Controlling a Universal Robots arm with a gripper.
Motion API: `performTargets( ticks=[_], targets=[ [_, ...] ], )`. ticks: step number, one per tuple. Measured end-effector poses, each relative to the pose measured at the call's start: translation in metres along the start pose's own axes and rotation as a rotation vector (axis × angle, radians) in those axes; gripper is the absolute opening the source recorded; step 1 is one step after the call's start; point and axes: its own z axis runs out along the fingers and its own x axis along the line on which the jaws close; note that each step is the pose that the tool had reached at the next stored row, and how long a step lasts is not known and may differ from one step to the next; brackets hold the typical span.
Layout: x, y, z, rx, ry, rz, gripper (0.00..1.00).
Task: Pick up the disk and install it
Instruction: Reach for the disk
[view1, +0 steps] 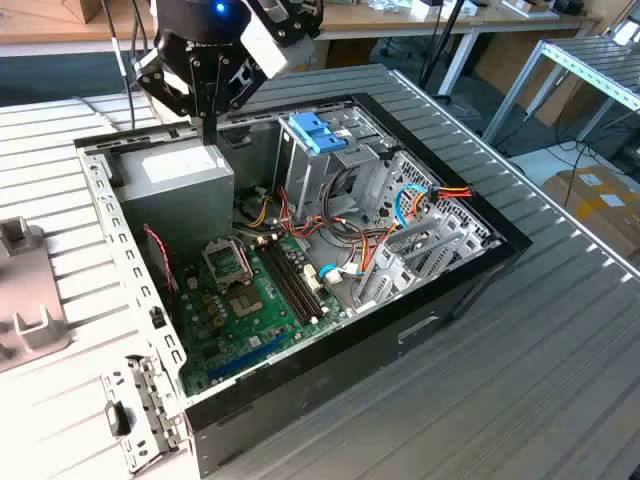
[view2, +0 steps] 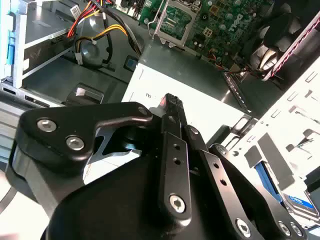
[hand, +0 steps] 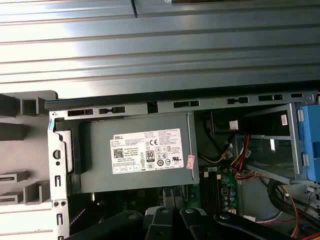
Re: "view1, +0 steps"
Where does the light blue wire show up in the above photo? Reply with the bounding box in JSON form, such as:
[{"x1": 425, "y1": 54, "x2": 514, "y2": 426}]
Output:
[
  {"x1": 317, "y1": 262, "x2": 352, "y2": 287},
  {"x1": 392, "y1": 182, "x2": 433, "y2": 230}
]

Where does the grey power supply box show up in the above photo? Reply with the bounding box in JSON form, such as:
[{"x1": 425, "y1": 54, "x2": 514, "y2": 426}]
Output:
[{"x1": 115, "y1": 142, "x2": 237, "y2": 261}]

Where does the metal slot bracket latch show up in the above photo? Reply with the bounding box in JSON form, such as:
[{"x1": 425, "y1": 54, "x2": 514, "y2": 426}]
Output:
[{"x1": 98, "y1": 352, "x2": 190, "y2": 476}]

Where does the blue expansion slot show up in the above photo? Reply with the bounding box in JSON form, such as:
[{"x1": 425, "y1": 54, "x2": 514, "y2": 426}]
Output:
[{"x1": 206, "y1": 332, "x2": 290, "y2": 385}]

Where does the thin metal locking lever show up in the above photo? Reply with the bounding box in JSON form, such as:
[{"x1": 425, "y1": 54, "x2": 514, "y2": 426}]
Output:
[{"x1": 237, "y1": 241, "x2": 254, "y2": 284}]

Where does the large brown cardboard sheet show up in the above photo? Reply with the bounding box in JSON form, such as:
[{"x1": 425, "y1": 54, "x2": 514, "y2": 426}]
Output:
[{"x1": 472, "y1": 32, "x2": 601, "y2": 129}]

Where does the flat labelled cardboard box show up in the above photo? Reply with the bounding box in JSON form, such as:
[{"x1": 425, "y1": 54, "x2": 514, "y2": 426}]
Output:
[{"x1": 542, "y1": 164, "x2": 640, "y2": 259}]

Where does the white board connector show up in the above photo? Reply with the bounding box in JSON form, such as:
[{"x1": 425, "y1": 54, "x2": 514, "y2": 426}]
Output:
[{"x1": 301, "y1": 263, "x2": 322, "y2": 295}]

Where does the black case fan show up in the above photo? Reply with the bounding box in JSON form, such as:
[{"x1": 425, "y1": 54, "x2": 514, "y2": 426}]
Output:
[{"x1": 141, "y1": 227, "x2": 177, "y2": 314}]

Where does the metal optical drive cage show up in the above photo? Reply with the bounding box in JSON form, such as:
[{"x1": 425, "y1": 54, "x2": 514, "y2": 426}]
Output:
[{"x1": 272, "y1": 105, "x2": 397, "y2": 225}]

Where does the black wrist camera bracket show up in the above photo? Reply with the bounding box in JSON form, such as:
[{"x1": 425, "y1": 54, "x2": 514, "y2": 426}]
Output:
[{"x1": 247, "y1": 0, "x2": 326, "y2": 41}]

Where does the long wooden desk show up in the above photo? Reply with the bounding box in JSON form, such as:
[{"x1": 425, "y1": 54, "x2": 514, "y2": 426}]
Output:
[{"x1": 0, "y1": 0, "x2": 604, "y2": 99}]

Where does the yellow black wire bundle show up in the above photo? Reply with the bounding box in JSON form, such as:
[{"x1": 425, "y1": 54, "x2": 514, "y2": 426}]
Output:
[{"x1": 234, "y1": 187, "x2": 276, "y2": 231}]

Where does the black cable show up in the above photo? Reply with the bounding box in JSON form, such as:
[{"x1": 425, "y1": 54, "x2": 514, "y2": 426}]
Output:
[{"x1": 99, "y1": 0, "x2": 151, "y2": 132}]

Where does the grey parts rack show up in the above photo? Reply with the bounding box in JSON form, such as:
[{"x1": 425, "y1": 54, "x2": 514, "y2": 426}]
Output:
[{"x1": 0, "y1": 215, "x2": 72, "y2": 374}]

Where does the CPU socket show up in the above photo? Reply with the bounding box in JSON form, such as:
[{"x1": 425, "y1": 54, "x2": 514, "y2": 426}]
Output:
[{"x1": 223, "y1": 283, "x2": 265, "y2": 322}]

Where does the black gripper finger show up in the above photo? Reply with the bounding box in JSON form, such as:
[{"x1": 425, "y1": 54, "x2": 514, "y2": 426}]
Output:
[
  {"x1": 205, "y1": 51, "x2": 272, "y2": 147},
  {"x1": 133, "y1": 47, "x2": 207, "y2": 146}
]

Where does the red yellow orange power wire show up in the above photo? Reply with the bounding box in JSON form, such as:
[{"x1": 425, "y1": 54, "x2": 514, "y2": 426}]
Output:
[{"x1": 407, "y1": 182, "x2": 475, "y2": 221}]

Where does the red black twisted fan wire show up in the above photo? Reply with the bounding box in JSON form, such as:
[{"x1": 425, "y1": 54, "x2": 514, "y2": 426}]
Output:
[{"x1": 142, "y1": 224, "x2": 177, "y2": 297}]

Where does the metal disk bay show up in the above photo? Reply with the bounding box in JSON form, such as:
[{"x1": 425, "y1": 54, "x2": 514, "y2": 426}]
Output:
[{"x1": 349, "y1": 218, "x2": 503, "y2": 317}]

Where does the brown cardboard box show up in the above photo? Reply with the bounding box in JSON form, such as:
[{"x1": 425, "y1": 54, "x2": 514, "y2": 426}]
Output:
[{"x1": 59, "y1": 0, "x2": 109, "y2": 25}]

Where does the metal socket cover frame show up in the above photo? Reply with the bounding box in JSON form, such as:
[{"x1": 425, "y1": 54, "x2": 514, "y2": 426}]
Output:
[{"x1": 201, "y1": 237, "x2": 252, "y2": 295}]

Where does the black RAM slot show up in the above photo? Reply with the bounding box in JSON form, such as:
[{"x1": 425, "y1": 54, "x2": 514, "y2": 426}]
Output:
[
  {"x1": 259, "y1": 240, "x2": 309, "y2": 325},
  {"x1": 264, "y1": 239, "x2": 314, "y2": 324},
  {"x1": 276, "y1": 237, "x2": 325, "y2": 321},
  {"x1": 270, "y1": 238, "x2": 319, "y2": 322}
]

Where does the black open PC case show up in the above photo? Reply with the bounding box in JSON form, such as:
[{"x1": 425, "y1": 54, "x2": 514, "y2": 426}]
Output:
[{"x1": 73, "y1": 92, "x2": 534, "y2": 480}]

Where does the green motherboard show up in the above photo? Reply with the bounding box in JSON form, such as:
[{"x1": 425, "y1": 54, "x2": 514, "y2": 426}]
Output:
[{"x1": 175, "y1": 233, "x2": 352, "y2": 400}]

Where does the blue plastic drive latch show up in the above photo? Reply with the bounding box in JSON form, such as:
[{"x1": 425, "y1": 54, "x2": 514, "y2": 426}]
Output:
[{"x1": 288, "y1": 112, "x2": 350, "y2": 157}]

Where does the coloured wire bundle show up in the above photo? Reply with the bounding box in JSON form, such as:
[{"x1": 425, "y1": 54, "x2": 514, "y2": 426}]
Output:
[{"x1": 277, "y1": 167, "x2": 402, "y2": 282}]

